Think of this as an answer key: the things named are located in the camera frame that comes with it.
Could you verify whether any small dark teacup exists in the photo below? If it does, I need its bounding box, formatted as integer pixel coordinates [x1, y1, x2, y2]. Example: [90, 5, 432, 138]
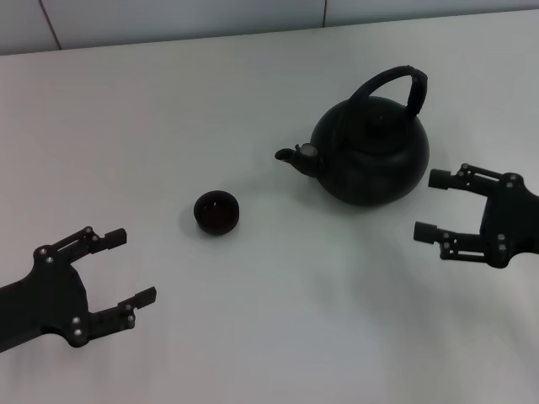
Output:
[193, 189, 242, 236]

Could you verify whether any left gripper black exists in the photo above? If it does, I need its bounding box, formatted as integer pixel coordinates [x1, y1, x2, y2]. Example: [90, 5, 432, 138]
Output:
[0, 226, 157, 353]

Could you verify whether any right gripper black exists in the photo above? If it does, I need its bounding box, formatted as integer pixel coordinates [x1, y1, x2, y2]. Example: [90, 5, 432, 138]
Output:
[413, 162, 539, 269]

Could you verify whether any black round teapot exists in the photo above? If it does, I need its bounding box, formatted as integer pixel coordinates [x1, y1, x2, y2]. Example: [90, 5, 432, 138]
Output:
[275, 65, 431, 207]

